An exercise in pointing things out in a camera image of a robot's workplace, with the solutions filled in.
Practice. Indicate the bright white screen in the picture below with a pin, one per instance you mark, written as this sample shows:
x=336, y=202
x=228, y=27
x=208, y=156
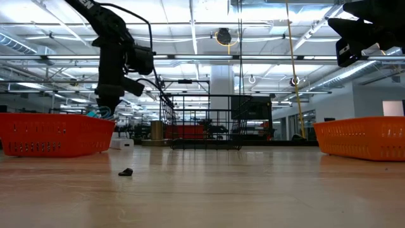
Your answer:
x=392, y=108

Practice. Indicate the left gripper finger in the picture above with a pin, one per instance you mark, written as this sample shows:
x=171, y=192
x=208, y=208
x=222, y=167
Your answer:
x=115, y=100
x=102, y=101

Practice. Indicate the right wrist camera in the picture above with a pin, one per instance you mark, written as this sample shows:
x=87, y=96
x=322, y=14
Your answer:
x=346, y=55

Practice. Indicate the red plastic basket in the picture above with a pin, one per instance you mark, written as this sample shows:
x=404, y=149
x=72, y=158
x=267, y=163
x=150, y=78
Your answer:
x=47, y=117

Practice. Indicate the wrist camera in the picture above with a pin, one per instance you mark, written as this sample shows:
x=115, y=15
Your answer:
x=346, y=55
x=142, y=60

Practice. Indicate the black monitor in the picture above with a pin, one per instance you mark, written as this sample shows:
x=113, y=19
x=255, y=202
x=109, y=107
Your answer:
x=329, y=119

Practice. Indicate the red cabinet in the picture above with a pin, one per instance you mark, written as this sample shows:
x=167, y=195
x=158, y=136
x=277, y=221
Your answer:
x=190, y=131

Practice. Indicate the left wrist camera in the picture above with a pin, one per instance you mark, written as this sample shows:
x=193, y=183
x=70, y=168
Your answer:
x=142, y=60

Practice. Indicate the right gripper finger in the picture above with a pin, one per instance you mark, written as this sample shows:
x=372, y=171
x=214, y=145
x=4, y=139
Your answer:
x=386, y=8
x=357, y=30

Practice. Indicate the orange plastic basket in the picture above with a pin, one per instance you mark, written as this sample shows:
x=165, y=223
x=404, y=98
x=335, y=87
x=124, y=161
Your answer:
x=364, y=120

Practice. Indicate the small black rubber piece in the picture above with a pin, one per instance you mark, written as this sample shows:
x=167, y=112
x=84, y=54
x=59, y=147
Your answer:
x=126, y=172

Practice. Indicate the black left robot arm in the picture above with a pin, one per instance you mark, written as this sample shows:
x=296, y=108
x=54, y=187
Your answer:
x=95, y=12

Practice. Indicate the black metal cart frame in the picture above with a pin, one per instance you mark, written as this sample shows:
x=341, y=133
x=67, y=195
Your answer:
x=185, y=81

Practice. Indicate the silver ceiling duct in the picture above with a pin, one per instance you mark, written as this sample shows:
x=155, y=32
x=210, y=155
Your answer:
x=348, y=74
x=16, y=44

